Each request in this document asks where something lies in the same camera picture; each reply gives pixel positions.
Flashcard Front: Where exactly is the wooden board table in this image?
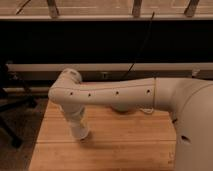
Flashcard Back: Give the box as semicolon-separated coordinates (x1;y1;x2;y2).
29;103;175;171

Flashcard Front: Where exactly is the black leaning rod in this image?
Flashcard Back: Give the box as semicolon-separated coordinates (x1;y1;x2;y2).
119;13;155;81

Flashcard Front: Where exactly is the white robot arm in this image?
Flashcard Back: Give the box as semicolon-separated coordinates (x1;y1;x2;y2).
48;68;213;171

